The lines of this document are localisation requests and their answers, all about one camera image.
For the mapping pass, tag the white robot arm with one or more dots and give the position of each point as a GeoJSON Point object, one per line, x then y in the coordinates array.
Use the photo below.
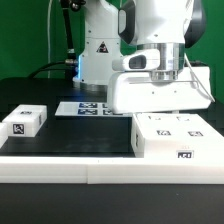
{"type": "Point", "coordinates": [99, 33]}

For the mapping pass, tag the white cabinet door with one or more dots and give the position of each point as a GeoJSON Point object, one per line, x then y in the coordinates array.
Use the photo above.
{"type": "Point", "coordinates": [161, 126]}
{"type": "Point", "coordinates": [192, 125]}

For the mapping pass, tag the white cabinet body box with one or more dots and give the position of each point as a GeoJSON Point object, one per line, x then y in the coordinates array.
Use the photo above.
{"type": "Point", "coordinates": [182, 147]}

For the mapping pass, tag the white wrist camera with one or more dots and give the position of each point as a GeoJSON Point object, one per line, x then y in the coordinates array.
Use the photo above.
{"type": "Point", "coordinates": [141, 60]}

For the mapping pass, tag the white marker sheet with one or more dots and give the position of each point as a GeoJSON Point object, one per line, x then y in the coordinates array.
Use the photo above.
{"type": "Point", "coordinates": [95, 109]}

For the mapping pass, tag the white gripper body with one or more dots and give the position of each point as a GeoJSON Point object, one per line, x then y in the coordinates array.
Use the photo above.
{"type": "Point", "coordinates": [135, 92]}

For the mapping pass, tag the white cabinet top block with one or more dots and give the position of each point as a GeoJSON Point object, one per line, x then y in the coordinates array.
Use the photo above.
{"type": "Point", "coordinates": [26, 120]}

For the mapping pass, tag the white L-shaped boundary frame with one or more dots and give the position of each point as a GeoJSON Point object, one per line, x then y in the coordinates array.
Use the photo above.
{"type": "Point", "coordinates": [79, 152]}

